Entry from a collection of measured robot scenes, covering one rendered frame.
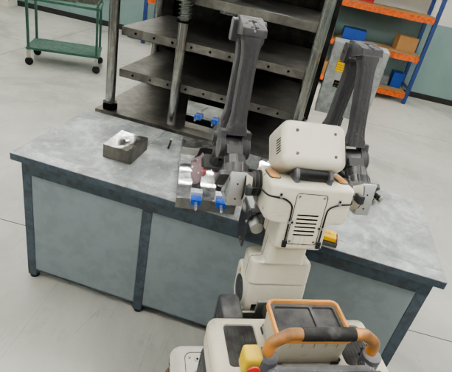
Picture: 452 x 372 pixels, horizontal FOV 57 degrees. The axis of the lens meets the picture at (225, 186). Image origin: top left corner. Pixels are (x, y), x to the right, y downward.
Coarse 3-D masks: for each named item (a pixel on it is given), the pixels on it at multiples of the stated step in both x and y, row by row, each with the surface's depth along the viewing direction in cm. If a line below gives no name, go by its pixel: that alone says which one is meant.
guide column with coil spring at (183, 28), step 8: (184, 8) 228; (184, 16) 230; (184, 24) 232; (184, 32) 234; (184, 40) 236; (176, 48) 239; (184, 48) 239; (176, 56) 241; (176, 64) 243; (176, 72) 245; (176, 80) 247; (176, 88) 250; (176, 96) 252; (176, 104) 255; (168, 112) 258; (176, 112) 259; (168, 120) 260
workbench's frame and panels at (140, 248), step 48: (48, 192) 207; (96, 192) 199; (48, 240) 221; (96, 240) 213; (144, 240) 205; (192, 240) 198; (96, 288) 229; (144, 288) 220; (192, 288) 212; (336, 288) 190; (384, 288) 184; (384, 336) 196
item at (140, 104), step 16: (128, 96) 291; (144, 96) 297; (160, 96) 303; (112, 112) 261; (128, 112) 266; (144, 112) 271; (160, 112) 276; (256, 112) 311; (160, 128) 258; (176, 128) 258; (192, 128) 262; (256, 128) 283; (272, 128) 288; (256, 144) 260
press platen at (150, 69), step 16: (128, 64) 268; (144, 64) 274; (160, 64) 281; (192, 64) 297; (208, 64) 305; (224, 64) 314; (144, 80) 257; (160, 80) 255; (192, 80) 263; (208, 80) 269; (224, 80) 276; (256, 80) 291; (272, 80) 299; (288, 80) 307; (208, 96) 252; (224, 96) 249; (256, 96) 259; (272, 96) 266; (288, 96) 272; (272, 112) 246; (288, 112) 244
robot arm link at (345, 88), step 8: (344, 48) 146; (344, 56) 146; (344, 64) 152; (352, 64) 147; (344, 72) 152; (352, 72) 149; (344, 80) 152; (352, 80) 151; (344, 88) 153; (352, 88) 154; (336, 96) 158; (344, 96) 156; (336, 104) 158; (344, 104) 158; (328, 112) 165; (336, 112) 160; (328, 120) 164; (336, 120) 163
